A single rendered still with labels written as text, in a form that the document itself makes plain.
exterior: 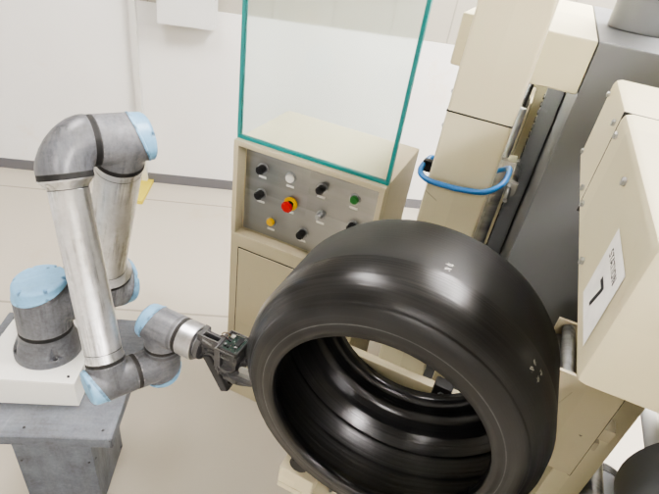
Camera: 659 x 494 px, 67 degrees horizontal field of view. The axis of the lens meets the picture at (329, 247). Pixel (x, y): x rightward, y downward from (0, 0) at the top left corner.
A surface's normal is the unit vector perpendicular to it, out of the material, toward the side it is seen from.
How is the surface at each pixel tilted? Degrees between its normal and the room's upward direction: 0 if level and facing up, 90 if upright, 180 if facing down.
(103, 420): 0
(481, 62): 90
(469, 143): 90
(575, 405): 90
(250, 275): 90
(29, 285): 2
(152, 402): 0
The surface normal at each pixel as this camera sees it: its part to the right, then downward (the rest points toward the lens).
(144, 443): 0.14, -0.82
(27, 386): 0.05, 0.57
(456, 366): -0.31, 0.34
